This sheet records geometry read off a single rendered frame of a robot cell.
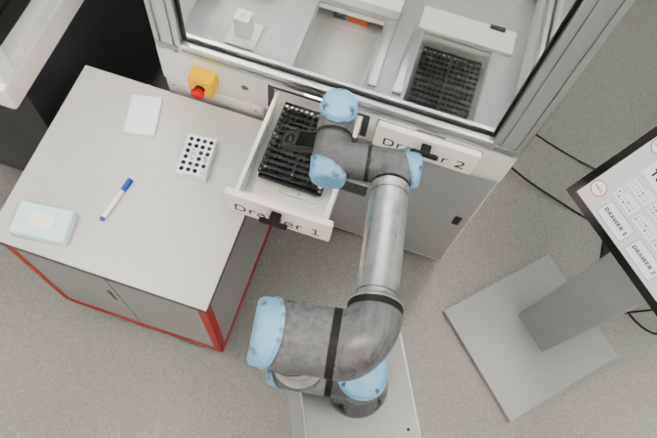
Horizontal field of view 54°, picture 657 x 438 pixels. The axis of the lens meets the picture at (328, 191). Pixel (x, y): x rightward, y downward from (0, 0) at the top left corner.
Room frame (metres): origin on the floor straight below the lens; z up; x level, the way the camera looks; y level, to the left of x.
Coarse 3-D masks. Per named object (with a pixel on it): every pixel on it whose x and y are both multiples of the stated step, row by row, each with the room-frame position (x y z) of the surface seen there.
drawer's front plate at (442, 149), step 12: (384, 132) 0.90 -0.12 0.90; (396, 132) 0.89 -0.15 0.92; (408, 132) 0.89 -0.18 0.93; (372, 144) 0.90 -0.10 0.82; (396, 144) 0.89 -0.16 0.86; (408, 144) 0.89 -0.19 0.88; (420, 144) 0.88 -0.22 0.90; (432, 144) 0.88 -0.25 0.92; (444, 144) 0.88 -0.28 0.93; (456, 144) 0.88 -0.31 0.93; (444, 156) 0.87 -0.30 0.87; (456, 156) 0.87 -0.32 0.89; (468, 156) 0.86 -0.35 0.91; (480, 156) 0.86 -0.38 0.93; (456, 168) 0.86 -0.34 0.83; (468, 168) 0.86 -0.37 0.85
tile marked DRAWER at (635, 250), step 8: (640, 240) 0.66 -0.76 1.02; (624, 248) 0.64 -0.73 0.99; (632, 248) 0.64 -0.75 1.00; (640, 248) 0.64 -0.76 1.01; (632, 256) 0.63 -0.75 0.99; (640, 256) 0.62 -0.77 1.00; (648, 256) 0.62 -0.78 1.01; (640, 264) 0.61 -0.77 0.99; (648, 264) 0.61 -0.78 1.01; (656, 264) 0.61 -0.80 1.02; (640, 272) 0.59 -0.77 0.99; (648, 272) 0.59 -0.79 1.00; (656, 272) 0.59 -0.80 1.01; (648, 280) 0.57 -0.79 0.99
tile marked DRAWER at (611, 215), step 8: (600, 208) 0.74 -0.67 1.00; (608, 208) 0.73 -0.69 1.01; (616, 208) 0.73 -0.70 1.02; (600, 216) 0.72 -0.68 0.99; (608, 216) 0.72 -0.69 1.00; (616, 216) 0.71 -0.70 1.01; (624, 216) 0.71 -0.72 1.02; (608, 224) 0.70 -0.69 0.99; (616, 224) 0.70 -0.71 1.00; (624, 224) 0.70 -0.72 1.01; (616, 232) 0.68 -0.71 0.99; (624, 232) 0.68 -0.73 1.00; (632, 232) 0.68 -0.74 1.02
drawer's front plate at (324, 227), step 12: (228, 192) 0.63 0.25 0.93; (240, 192) 0.64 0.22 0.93; (228, 204) 0.63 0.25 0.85; (240, 204) 0.62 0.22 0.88; (252, 204) 0.62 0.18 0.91; (264, 204) 0.61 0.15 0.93; (276, 204) 0.62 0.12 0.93; (252, 216) 0.62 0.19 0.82; (288, 216) 0.60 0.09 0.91; (300, 216) 0.60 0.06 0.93; (312, 216) 0.61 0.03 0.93; (288, 228) 0.60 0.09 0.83; (300, 228) 0.60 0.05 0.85; (312, 228) 0.59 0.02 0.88; (324, 228) 0.59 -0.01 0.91; (324, 240) 0.59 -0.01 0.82
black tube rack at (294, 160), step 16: (288, 112) 0.91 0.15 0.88; (304, 112) 0.91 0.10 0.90; (288, 128) 0.86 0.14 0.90; (304, 128) 0.87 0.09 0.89; (272, 144) 0.80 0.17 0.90; (272, 160) 0.75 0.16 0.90; (288, 160) 0.76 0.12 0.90; (304, 160) 0.77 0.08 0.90; (272, 176) 0.72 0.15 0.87; (288, 176) 0.73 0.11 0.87; (304, 176) 0.72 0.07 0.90
